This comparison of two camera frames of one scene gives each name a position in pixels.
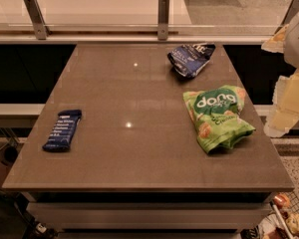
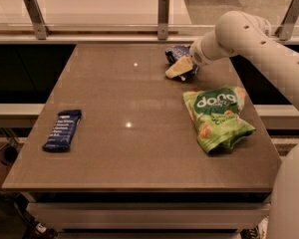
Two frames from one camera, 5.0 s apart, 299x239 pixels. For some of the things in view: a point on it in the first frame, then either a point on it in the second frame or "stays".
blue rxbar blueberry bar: x=63 y=129 stays
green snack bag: x=216 y=119 stays
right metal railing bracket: x=296 y=3 stays
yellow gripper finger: x=291 y=102 → x=185 y=64
